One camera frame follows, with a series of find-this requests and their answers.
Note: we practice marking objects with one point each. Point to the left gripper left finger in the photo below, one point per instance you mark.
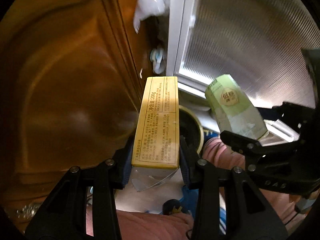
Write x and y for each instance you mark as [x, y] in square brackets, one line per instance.
[122, 164]

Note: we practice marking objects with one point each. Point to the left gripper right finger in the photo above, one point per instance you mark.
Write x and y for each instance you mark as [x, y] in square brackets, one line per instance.
[188, 164]

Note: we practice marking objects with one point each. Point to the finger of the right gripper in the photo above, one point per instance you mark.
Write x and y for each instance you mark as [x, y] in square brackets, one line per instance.
[287, 110]
[243, 145]

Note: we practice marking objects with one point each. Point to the yellow rectangular food box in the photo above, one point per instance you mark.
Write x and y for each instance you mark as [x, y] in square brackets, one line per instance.
[157, 138]

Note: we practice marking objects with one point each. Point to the green white drink carton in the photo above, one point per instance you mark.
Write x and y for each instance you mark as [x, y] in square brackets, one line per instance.
[232, 109]

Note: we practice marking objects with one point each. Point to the brown ceramic jar bin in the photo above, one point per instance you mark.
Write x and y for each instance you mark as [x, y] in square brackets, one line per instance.
[191, 128]

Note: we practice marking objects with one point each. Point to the blue slipper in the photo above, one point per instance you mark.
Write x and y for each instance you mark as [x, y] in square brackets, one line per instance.
[202, 204]

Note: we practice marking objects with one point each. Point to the brown wooden cabinet door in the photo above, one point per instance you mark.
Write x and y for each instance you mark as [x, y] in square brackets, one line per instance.
[72, 78]

